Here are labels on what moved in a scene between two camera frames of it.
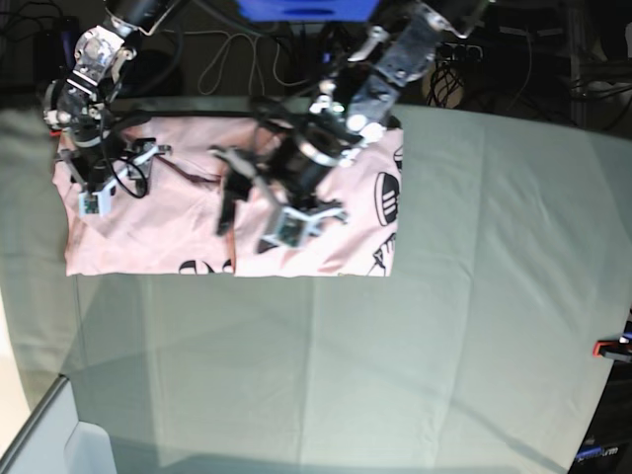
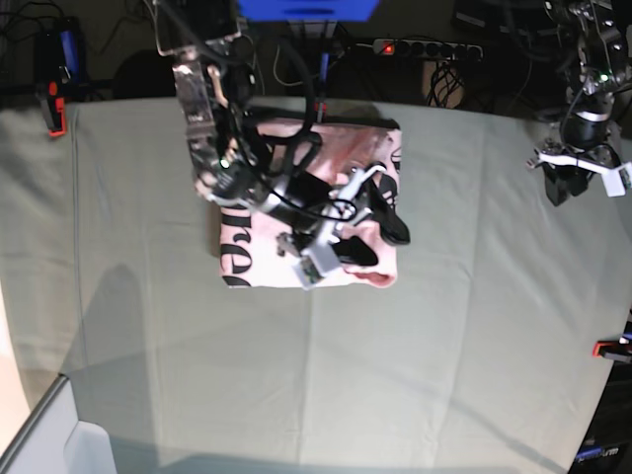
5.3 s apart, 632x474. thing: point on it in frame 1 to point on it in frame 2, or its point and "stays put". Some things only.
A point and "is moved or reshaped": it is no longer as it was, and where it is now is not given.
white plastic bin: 56,441 stays put
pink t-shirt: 175,229 is moved or reshaped
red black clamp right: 615,350 stays put
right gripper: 291,179 to 598,159
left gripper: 101,169 to 346,210
